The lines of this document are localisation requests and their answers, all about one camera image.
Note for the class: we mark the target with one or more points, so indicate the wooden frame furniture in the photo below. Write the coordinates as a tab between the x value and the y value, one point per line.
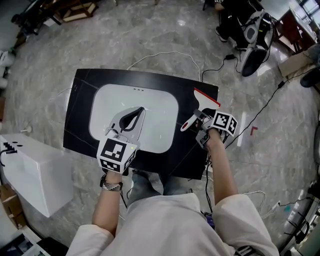
75	10

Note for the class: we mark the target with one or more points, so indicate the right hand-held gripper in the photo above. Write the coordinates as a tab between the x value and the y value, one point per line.
223	122

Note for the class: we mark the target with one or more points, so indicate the flat tan cardboard box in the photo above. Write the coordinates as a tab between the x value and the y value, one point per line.
295	63

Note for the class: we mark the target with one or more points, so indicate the black power adapter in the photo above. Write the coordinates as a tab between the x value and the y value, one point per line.
281	84

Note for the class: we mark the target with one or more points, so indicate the dark wooden table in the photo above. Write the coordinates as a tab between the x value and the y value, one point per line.
295	30

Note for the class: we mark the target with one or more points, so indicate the person's white shirt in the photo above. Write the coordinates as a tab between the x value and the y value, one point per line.
172	225

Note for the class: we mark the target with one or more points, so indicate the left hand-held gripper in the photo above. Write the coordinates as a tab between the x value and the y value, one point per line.
113	152

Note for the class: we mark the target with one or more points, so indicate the grey metal cylinder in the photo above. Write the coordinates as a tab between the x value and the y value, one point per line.
296	217

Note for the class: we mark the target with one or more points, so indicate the brown cardboard box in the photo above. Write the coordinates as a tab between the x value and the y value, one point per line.
11	203

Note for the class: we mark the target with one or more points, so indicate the white sink basin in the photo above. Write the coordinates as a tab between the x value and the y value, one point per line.
155	125

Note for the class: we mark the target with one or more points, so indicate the person's left forearm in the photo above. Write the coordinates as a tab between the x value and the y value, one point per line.
107	202

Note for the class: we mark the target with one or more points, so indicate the person's right forearm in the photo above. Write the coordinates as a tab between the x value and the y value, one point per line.
221	165

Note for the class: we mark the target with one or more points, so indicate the white box appliance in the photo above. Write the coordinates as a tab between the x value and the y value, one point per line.
35	170

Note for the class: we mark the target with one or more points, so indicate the white squeegee with red blade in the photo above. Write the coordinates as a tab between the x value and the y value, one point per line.
206	100

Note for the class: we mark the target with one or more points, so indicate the person's blue jeans legs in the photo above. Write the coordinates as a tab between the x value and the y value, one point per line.
150	187

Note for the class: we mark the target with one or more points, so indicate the grey and black office chair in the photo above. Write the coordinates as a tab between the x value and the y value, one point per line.
255	45

